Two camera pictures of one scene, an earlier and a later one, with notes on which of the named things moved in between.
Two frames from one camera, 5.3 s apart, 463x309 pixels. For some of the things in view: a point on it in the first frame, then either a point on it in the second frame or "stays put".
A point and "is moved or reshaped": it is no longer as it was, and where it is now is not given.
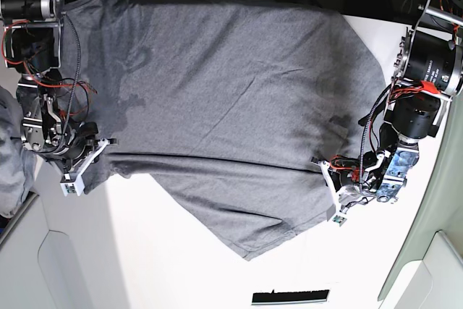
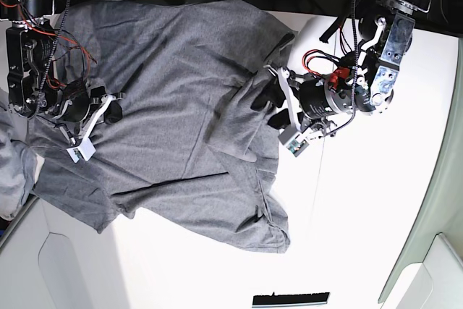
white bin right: (428, 273) stays put
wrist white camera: (339, 219) → (294, 140)
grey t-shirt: (233, 103) is moved or reshaped
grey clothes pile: (18, 165) stays put
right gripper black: (344, 170) → (318, 102)
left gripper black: (81, 150) → (73, 105)
